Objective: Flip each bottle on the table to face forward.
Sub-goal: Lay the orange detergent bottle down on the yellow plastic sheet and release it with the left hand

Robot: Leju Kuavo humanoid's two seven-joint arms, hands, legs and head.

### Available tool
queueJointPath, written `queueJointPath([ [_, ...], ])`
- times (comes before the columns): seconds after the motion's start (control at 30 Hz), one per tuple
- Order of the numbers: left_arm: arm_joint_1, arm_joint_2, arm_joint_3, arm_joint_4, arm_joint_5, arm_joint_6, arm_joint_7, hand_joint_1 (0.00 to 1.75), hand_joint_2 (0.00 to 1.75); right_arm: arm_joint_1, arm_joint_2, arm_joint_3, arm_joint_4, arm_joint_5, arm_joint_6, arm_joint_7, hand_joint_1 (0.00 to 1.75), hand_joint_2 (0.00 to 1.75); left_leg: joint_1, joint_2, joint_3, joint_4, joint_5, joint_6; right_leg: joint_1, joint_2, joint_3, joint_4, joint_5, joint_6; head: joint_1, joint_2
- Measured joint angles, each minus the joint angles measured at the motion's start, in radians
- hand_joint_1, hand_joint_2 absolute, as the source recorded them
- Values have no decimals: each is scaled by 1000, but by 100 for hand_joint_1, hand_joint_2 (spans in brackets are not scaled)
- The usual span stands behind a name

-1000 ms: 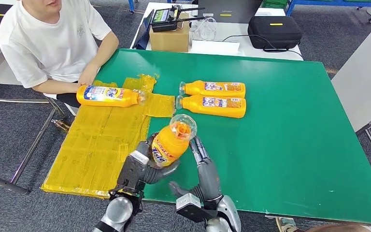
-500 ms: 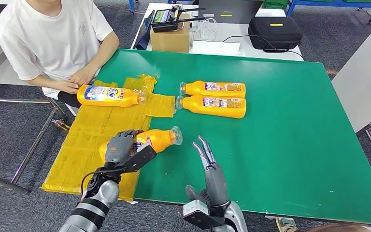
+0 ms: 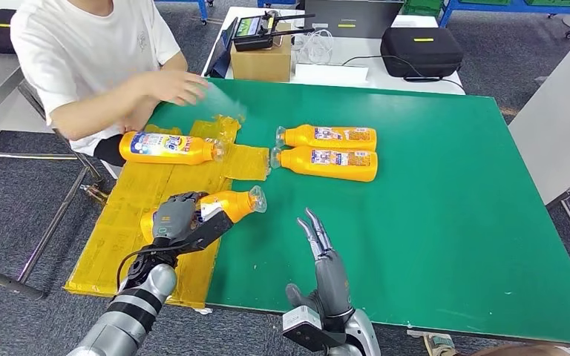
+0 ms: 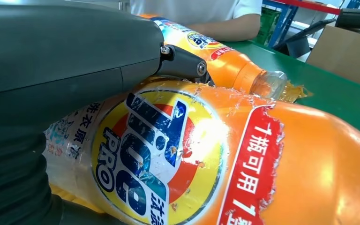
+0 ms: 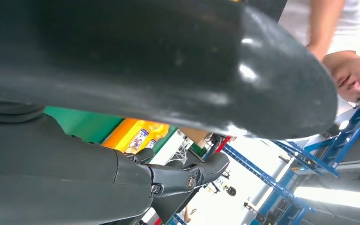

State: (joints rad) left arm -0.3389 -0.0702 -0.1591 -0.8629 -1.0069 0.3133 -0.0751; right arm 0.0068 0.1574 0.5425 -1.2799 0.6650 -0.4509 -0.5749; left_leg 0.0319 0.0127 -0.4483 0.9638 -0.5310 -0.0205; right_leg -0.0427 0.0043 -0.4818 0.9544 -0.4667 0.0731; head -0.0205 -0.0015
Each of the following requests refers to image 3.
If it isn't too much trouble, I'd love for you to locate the white coiled cable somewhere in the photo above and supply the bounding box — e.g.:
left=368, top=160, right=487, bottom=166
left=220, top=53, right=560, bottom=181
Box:
left=292, top=28, right=335, bottom=65

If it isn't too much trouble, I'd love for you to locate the grey table with metal legs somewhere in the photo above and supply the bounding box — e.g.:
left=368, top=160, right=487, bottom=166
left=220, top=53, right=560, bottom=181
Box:
left=507, top=22, right=570, bottom=268

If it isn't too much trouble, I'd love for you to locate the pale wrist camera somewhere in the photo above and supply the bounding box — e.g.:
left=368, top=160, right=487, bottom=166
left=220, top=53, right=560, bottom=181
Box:
left=281, top=305, right=347, bottom=352
left=174, top=210, right=235, bottom=255

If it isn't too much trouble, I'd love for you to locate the brown cardboard box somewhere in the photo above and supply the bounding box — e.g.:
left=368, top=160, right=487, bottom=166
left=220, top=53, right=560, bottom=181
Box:
left=229, top=22, right=293, bottom=83

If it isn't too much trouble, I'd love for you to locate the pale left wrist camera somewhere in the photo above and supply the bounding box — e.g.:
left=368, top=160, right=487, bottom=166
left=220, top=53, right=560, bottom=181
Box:
left=174, top=210, right=235, bottom=255

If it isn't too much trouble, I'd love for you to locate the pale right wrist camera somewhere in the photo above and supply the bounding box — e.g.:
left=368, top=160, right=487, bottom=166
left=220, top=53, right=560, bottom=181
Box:
left=281, top=305, right=347, bottom=352

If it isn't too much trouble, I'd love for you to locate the yellow taped sheet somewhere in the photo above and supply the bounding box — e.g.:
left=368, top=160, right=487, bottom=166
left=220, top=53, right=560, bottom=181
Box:
left=63, top=115, right=271, bottom=309

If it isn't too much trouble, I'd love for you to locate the black cable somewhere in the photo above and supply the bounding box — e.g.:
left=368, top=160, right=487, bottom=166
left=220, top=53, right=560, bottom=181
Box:
left=341, top=53, right=465, bottom=93

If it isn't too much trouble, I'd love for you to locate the white flat box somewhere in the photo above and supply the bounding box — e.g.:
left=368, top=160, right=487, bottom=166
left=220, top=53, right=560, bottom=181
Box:
left=293, top=62, right=370, bottom=87

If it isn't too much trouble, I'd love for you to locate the black remote controller with antennas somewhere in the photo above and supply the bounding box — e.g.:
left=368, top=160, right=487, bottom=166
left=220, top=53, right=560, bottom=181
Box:
left=232, top=10, right=317, bottom=52

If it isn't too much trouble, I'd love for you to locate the dark blue tablet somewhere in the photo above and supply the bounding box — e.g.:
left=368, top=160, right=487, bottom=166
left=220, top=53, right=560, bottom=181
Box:
left=205, top=17, right=239, bottom=79

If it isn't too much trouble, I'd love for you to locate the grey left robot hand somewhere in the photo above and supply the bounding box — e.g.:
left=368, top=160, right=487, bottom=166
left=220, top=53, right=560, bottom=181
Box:
left=151, top=191, right=210, bottom=244

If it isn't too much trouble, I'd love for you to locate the orange detergent bottle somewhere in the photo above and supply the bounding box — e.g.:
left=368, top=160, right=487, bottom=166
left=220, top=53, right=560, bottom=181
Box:
left=118, top=131, right=226, bottom=166
left=275, top=124, right=379, bottom=152
left=270, top=145, right=379, bottom=183
left=140, top=185, right=268, bottom=244

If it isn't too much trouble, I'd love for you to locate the grey metal floor bar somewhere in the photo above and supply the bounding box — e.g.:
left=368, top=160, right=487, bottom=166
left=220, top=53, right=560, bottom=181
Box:
left=0, top=259, right=46, bottom=300

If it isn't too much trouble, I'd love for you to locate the blue steel rack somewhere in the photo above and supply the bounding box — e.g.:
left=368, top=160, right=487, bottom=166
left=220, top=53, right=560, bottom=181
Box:
left=439, top=0, right=570, bottom=39

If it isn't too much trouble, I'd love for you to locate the dark grey flat case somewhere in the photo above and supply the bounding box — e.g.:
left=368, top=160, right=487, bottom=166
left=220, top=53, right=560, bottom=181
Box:
left=304, top=0, right=405, bottom=39

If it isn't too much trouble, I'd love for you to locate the green plastic crate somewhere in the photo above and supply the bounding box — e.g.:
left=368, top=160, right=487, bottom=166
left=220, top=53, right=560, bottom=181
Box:
left=402, top=0, right=445, bottom=16

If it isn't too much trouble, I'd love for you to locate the white table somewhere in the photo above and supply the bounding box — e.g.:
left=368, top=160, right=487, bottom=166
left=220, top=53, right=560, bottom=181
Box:
left=200, top=5, right=465, bottom=96

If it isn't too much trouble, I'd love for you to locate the black carrying case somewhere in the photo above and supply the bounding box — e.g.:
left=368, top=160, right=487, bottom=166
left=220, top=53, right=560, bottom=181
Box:
left=379, top=27, right=465, bottom=79

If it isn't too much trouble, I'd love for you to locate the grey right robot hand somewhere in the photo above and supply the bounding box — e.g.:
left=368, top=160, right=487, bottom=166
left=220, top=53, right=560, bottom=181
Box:
left=284, top=207, right=356, bottom=320

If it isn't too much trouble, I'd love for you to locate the seated person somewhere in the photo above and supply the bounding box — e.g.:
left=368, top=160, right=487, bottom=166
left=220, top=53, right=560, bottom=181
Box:
left=9, top=0, right=212, bottom=165

